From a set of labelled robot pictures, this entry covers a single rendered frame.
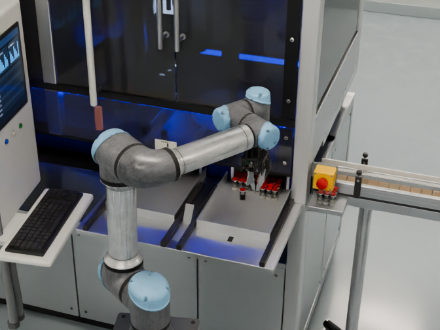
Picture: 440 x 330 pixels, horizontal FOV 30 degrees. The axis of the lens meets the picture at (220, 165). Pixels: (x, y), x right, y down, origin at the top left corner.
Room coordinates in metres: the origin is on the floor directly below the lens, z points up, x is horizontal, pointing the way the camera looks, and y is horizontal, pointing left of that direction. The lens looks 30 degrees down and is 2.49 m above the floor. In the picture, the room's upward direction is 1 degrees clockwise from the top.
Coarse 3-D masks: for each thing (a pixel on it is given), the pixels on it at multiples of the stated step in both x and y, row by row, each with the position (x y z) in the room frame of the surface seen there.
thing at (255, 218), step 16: (224, 176) 2.61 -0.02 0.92; (224, 192) 2.55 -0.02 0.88; (288, 192) 2.50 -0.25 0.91; (208, 208) 2.43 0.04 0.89; (224, 208) 2.44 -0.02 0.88; (240, 208) 2.44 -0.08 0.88; (256, 208) 2.44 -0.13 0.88; (272, 208) 2.44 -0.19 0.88; (208, 224) 2.31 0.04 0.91; (224, 224) 2.34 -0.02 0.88; (240, 224) 2.34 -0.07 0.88; (256, 224) 2.34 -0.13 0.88; (272, 224) 2.35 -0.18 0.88
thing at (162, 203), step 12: (180, 180) 2.63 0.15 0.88; (192, 180) 2.63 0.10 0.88; (144, 192) 2.54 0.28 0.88; (156, 192) 2.54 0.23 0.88; (168, 192) 2.54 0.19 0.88; (180, 192) 2.54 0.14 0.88; (192, 192) 2.52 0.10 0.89; (144, 204) 2.46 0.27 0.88; (156, 204) 2.46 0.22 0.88; (168, 204) 2.46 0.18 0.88; (180, 204) 2.41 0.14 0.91; (144, 216) 2.38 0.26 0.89; (156, 216) 2.37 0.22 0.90; (168, 216) 2.35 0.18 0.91
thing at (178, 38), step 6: (174, 0) 2.55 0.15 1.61; (174, 6) 2.56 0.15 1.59; (174, 12) 2.56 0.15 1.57; (174, 18) 2.56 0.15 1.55; (174, 24) 2.56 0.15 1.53; (174, 30) 2.56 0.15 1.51; (174, 36) 2.56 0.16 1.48; (180, 36) 2.62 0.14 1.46; (174, 42) 2.56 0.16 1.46; (174, 48) 2.56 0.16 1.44
